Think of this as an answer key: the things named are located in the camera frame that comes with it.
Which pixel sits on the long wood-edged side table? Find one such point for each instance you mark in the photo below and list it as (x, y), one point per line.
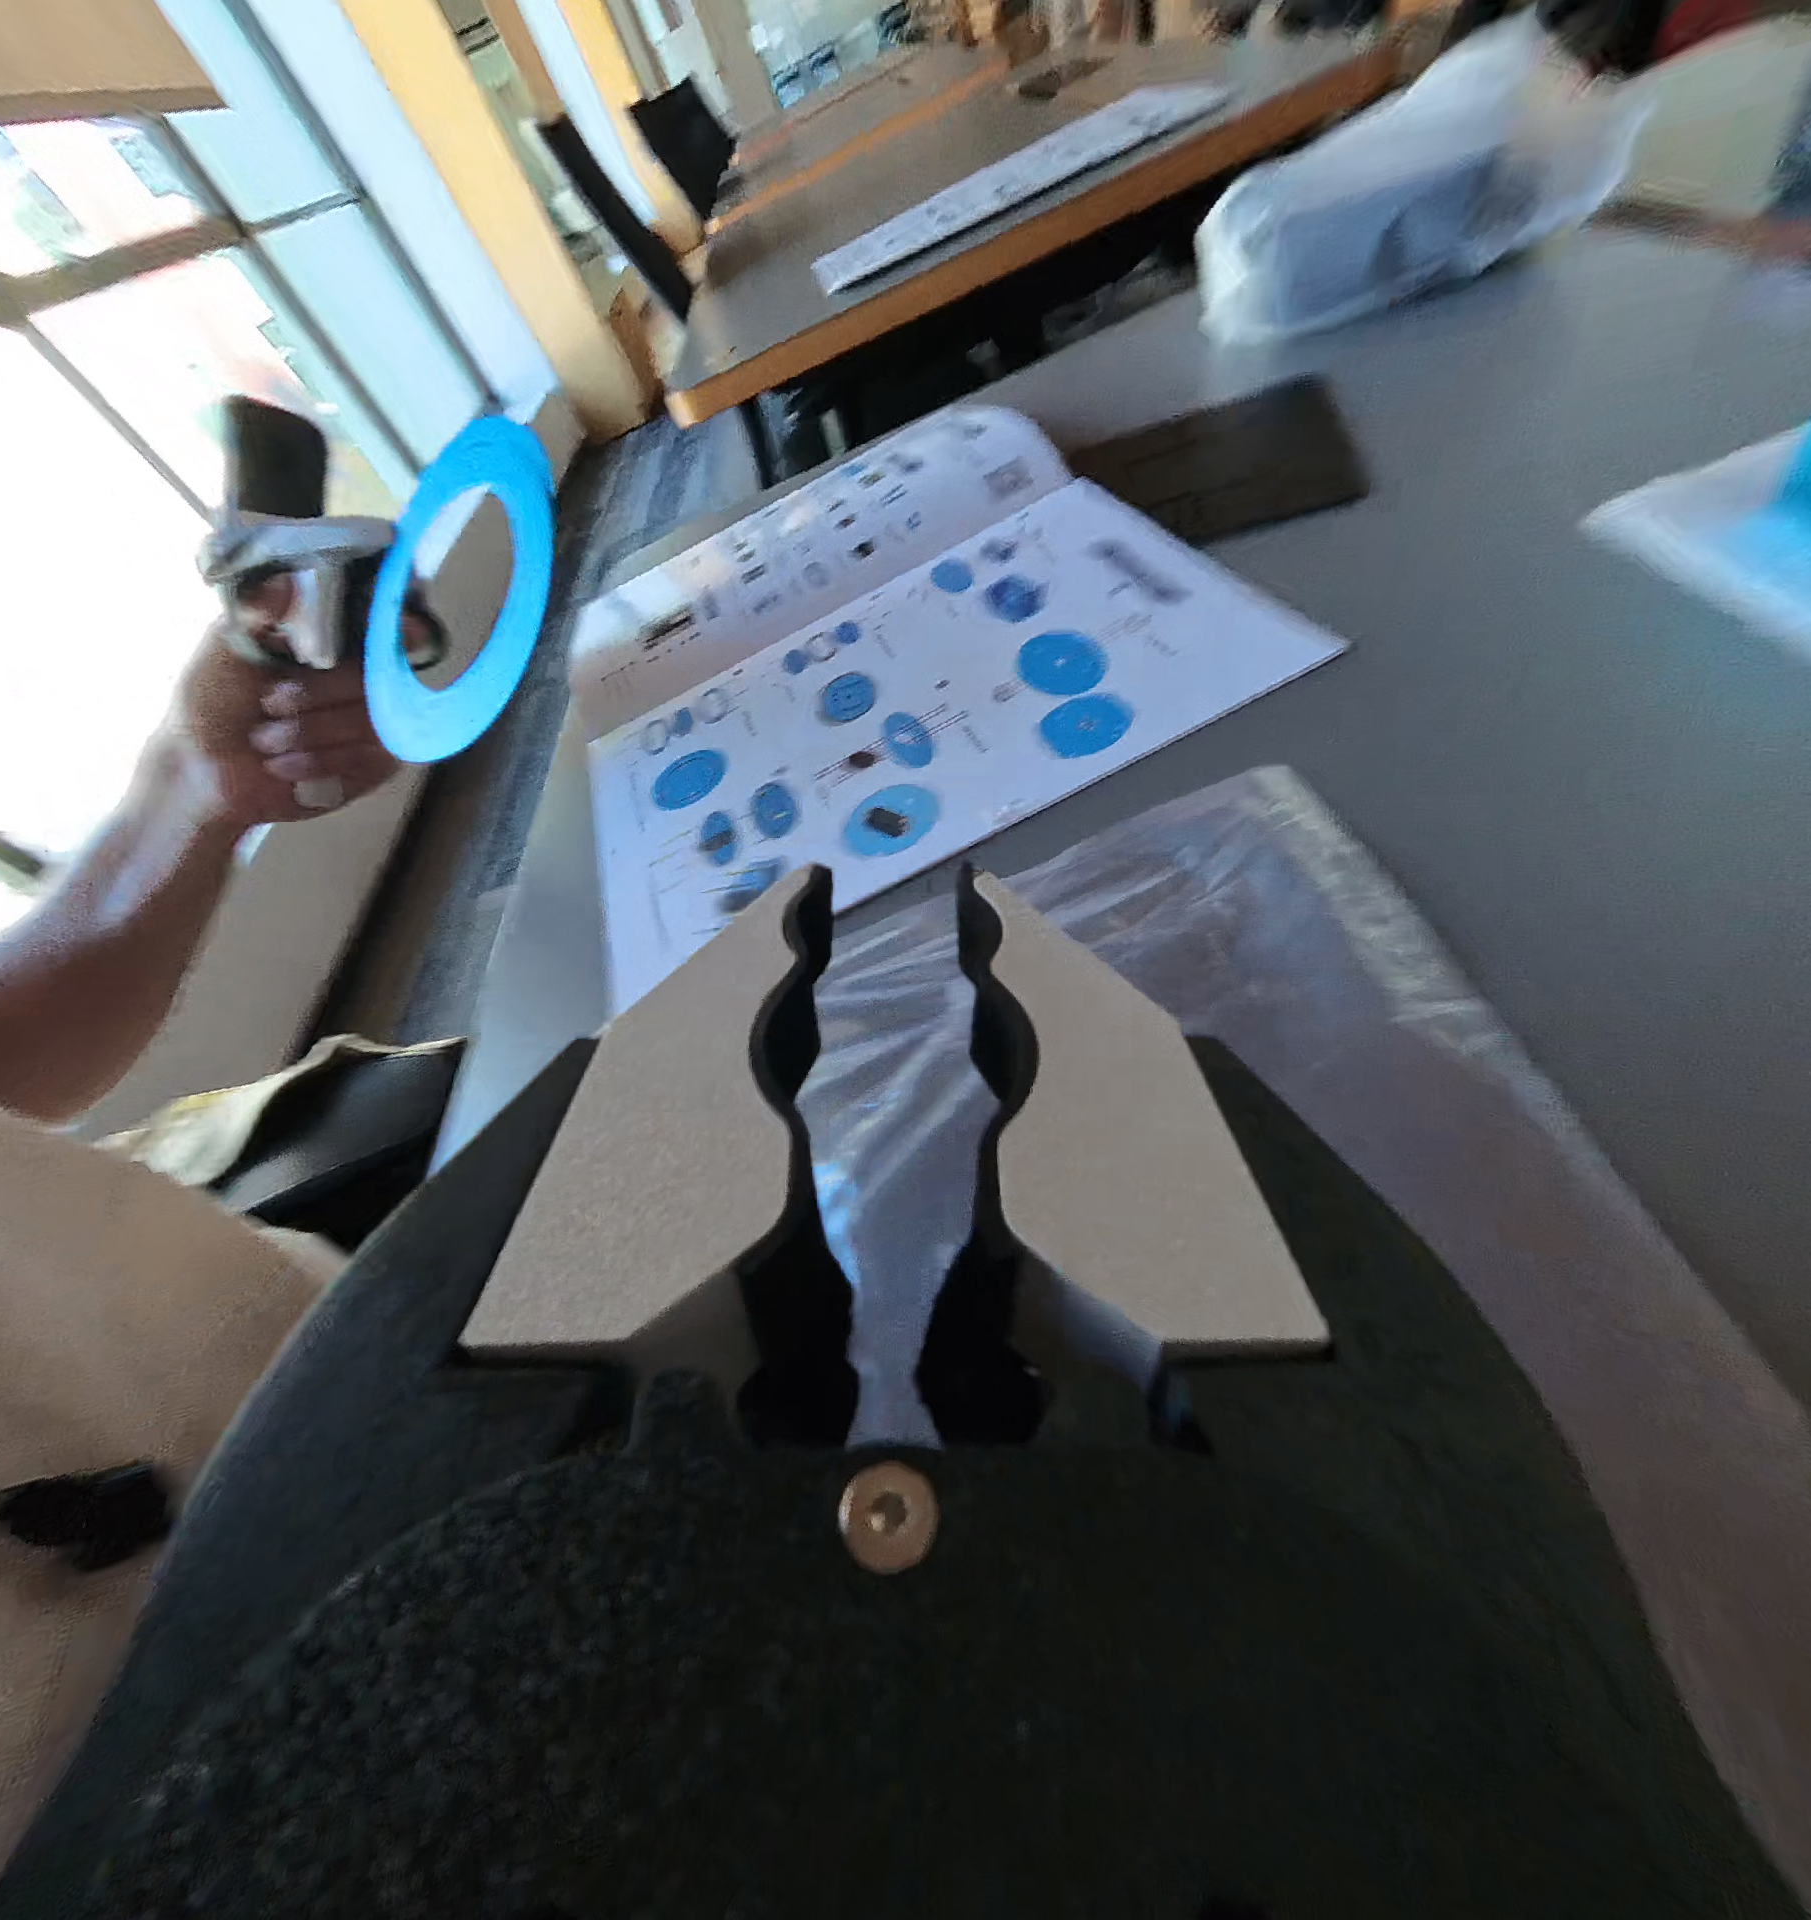
(845, 315)

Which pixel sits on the person's left forearm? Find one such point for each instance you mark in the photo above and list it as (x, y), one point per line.
(95, 960)

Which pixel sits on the black chair back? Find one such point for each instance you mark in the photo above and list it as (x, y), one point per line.
(686, 142)
(611, 226)

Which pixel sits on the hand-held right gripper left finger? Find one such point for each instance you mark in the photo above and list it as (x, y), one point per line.
(634, 1201)

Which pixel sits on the window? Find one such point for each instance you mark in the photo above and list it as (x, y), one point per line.
(95, 448)

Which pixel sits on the assembly instruction booklet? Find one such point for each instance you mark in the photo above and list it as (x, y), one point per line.
(996, 674)

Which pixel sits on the person's left hand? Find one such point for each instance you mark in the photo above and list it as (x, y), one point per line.
(276, 749)

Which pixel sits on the white plastic bag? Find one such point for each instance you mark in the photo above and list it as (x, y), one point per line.
(1401, 194)

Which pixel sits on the white foam sheet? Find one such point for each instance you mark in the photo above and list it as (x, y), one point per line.
(1715, 556)

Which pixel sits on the white printed paper strip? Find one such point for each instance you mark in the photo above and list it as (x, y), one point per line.
(1025, 180)

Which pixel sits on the grey desk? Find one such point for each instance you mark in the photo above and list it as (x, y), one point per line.
(1595, 749)

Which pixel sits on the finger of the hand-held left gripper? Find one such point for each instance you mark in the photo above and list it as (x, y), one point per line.
(421, 631)

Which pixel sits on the black perforated plate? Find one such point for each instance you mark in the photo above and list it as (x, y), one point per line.
(1222, 458)

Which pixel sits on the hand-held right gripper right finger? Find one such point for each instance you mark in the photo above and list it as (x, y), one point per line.
(1160, 1201)

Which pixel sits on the clear plastic bag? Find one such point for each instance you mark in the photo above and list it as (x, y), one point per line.
(1297, 975)

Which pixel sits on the cream crumpled bag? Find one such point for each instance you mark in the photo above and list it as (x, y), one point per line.
(245, 1095)

